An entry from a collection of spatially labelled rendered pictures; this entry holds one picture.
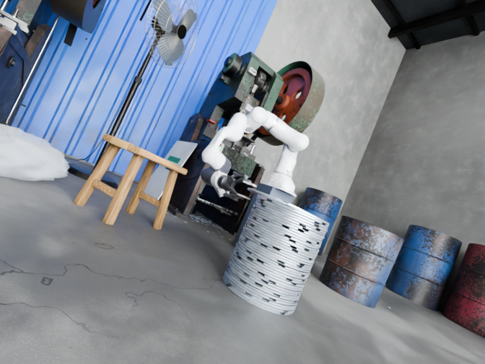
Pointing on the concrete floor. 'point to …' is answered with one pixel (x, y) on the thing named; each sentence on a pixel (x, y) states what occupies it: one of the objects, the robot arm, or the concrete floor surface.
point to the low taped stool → (130, 181)
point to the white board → (155, 189)
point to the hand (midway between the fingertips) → (247, 190)
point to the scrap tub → (360, 261)
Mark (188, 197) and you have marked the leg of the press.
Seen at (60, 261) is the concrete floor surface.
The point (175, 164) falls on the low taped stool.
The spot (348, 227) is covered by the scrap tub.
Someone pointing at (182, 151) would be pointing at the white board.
